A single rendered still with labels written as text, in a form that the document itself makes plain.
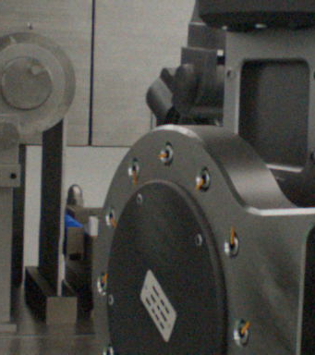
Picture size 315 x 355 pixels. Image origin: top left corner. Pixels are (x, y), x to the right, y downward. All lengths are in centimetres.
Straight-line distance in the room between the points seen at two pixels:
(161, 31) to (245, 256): 151
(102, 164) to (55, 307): 273
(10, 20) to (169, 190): 140
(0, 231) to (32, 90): 21
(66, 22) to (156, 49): 17
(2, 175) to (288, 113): 98
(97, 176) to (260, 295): 387
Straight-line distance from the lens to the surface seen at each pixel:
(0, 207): 164
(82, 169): 440
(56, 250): 173
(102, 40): 203
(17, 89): 165
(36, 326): 169
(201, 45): 124
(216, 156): 59
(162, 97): 134
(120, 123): 204
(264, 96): 69
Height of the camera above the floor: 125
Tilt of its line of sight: 3 degrees down
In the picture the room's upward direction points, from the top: 2 degrees clockwise
